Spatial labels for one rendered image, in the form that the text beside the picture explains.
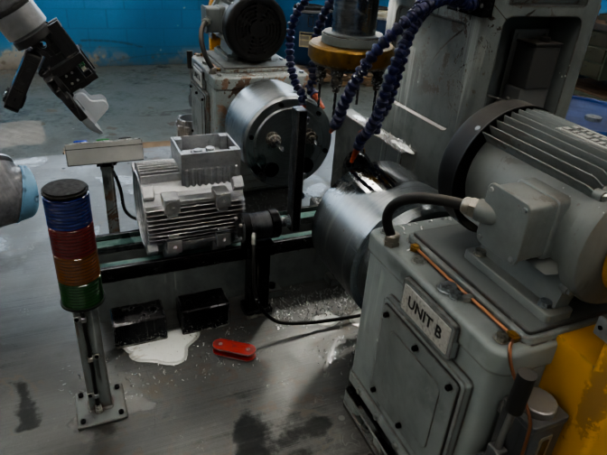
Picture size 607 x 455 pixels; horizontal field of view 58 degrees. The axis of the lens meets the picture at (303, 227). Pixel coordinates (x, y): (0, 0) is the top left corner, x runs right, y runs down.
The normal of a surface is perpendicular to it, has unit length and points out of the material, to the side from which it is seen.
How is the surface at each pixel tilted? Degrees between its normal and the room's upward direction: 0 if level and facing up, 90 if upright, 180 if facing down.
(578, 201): 55
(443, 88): 90
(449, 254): 0
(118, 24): 90
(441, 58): 90
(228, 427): 0
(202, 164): 90
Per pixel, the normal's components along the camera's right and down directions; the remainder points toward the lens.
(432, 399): -0.92, 0.15
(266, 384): 0.07, -0.87
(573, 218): -0.83, -0.20
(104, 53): 0.38, 0.47
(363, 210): -0.58, -0.54
